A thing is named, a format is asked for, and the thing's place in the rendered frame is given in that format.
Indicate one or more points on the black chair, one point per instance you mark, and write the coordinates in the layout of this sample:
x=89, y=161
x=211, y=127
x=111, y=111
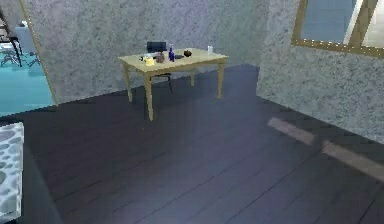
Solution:
x=156, y=46

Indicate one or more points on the brown round jar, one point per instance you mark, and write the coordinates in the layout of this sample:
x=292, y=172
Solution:
x=160, y=57

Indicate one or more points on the blue bottle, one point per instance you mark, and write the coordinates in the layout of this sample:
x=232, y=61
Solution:
x=171, y=54

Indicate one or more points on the dark brown bowl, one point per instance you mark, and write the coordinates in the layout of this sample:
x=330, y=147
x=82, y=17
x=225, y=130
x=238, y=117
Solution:
x=187, y=52

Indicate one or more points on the white small cup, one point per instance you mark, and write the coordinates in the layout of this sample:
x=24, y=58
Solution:
x=210, y=50

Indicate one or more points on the black flat object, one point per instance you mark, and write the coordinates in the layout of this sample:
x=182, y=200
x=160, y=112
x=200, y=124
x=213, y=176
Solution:
x=179, y=56

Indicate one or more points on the wooden framed window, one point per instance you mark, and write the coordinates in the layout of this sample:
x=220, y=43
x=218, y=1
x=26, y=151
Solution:
x=336, y=23

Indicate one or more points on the light wooden table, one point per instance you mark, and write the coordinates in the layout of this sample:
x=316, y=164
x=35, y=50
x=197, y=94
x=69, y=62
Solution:
x=196, y=60

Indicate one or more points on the yellow cup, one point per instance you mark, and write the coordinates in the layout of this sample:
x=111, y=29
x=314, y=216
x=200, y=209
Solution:
x=149, y=61

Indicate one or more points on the black thin-legged table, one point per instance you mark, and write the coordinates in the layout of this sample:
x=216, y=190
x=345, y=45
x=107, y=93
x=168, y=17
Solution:
x=10, y=43

